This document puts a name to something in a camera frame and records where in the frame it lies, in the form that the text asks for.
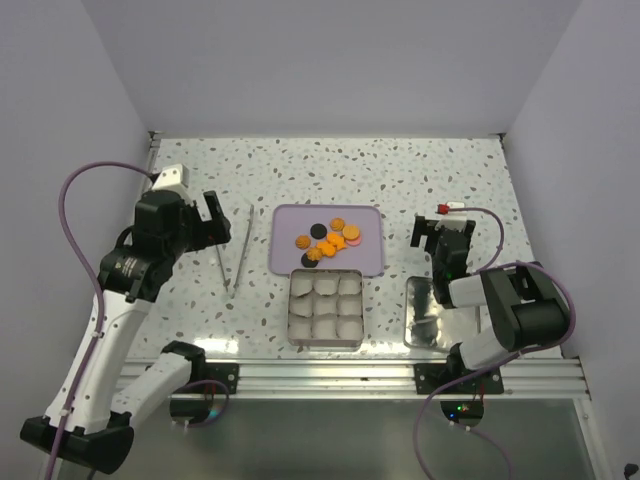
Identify metal tongs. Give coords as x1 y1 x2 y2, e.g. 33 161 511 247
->
216 204 255 299

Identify black round cookie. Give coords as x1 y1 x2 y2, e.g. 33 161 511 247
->
310 223 327 240

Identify metal cookie tin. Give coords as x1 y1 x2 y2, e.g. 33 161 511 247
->
287 269 365 350

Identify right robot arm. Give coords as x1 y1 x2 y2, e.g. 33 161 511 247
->
405 204 576 393

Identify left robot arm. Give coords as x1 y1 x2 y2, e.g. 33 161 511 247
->
20 189 231 474

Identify pink round cookie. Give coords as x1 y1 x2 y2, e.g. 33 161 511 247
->
346 237 362 247

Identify purple plastic tray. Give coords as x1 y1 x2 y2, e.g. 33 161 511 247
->
268 204 385 277

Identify orange round sandwich cookie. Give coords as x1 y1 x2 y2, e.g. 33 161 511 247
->
342 225 360 241

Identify metal tin lid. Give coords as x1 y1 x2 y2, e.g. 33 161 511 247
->
404 276 452 352

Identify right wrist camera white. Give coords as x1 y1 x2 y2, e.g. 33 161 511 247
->
436 202 468 232

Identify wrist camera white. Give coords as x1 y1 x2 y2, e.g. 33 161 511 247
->
436 202 468 232
151 164 190 193

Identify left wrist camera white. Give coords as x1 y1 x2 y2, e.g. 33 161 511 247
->
151 164 190 193

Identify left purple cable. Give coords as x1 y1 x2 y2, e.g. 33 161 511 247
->
42 160 161 480

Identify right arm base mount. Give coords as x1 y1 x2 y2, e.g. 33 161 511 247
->
413 362 505 395

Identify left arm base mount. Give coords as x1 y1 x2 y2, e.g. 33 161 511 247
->
177 362 240 397

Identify aluminium rail front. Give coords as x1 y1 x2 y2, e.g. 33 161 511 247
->
114 357 594 399

